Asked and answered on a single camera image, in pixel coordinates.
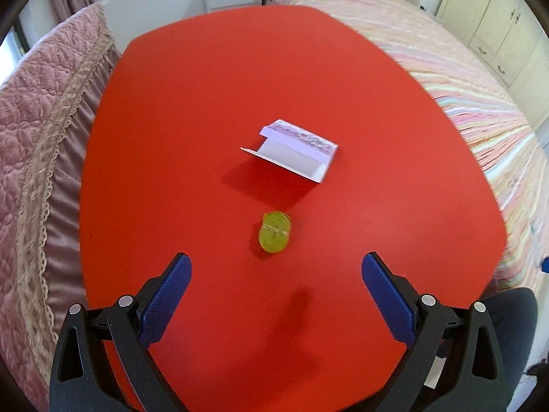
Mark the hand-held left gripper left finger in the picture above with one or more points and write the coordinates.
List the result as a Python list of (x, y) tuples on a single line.
[(165, 300)]

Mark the person's dark trouser leg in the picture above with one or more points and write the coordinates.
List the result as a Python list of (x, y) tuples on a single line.
[(512, 334)]

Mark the white card box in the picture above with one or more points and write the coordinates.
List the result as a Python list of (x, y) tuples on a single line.
[(291, 158)]

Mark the cream wardrobe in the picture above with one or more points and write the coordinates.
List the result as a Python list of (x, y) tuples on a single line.
[(493, 21)]

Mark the yellow-green round tape roll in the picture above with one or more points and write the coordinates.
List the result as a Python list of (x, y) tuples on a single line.
[(275, 232)]

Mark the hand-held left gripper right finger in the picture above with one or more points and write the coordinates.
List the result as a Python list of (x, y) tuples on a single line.
[(388, 300)]

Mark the pink quilted cover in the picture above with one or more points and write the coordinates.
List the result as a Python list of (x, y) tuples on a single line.
[(38, 158)]

